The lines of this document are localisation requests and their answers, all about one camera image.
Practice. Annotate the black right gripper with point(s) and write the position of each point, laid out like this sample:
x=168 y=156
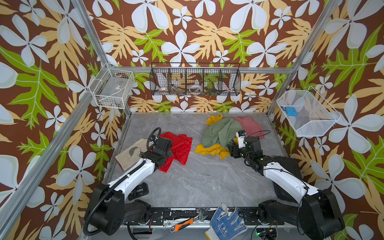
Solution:
x=250 y=143

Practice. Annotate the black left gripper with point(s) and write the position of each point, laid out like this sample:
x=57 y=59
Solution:
x=170 y=152

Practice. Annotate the red cloth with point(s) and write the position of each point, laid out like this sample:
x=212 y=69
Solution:
x=181 y=148

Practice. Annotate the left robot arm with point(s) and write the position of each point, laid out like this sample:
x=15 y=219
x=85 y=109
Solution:
x=107 y=209

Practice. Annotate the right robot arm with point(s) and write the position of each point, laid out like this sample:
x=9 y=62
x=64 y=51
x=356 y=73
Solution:
x=317 y=214

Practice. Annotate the pink cloth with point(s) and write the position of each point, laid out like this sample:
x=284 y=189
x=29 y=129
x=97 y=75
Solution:
x=251 y=127

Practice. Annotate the yellow cloth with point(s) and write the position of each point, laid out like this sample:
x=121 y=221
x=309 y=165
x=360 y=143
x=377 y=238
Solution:
x=216 y=149

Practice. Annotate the green cloth with grey trim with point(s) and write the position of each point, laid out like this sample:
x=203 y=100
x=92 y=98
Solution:
x=221 y=132

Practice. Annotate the beige leather work glove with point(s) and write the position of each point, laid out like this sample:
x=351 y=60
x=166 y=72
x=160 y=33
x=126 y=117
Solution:
x=130 y=156

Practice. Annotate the blue object in basket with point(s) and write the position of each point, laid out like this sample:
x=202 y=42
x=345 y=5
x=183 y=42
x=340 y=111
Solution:
x=291 y=111

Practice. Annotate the blue dotted work glove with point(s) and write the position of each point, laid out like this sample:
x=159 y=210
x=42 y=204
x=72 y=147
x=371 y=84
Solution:
x=225 y=226

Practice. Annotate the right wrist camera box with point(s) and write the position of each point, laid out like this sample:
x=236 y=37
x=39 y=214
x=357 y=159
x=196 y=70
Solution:
x=240 y=135

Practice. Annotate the white wire basket right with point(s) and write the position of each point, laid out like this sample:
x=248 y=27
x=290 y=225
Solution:
x=316 y=116

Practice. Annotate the white wire basket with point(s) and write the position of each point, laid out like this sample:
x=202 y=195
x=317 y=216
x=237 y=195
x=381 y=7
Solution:
x=111 y=87
x=316 y=116

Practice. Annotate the black wire basket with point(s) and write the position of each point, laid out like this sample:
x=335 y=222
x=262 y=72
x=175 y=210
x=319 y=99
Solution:
x=209 y=79

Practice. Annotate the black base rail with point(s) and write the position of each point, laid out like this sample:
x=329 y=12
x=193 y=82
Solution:
x=161 y=216

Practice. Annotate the orange handled wrench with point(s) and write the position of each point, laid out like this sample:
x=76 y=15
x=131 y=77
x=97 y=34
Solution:
x=187 y=223

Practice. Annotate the white wire basket left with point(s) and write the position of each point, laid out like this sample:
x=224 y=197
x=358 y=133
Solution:
x=111 y=87

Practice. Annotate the aluminium frame post right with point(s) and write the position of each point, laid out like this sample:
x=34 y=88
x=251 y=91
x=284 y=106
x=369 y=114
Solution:
x=314 y=34

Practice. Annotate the aluminium frame post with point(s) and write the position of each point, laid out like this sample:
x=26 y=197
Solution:
x=91 y=31
x=314 y=34

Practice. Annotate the aluminium frame post left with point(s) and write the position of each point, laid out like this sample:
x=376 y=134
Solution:
x=91 y=31

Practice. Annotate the aluminium frame rail left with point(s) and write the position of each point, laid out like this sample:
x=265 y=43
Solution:
x=18 y=201

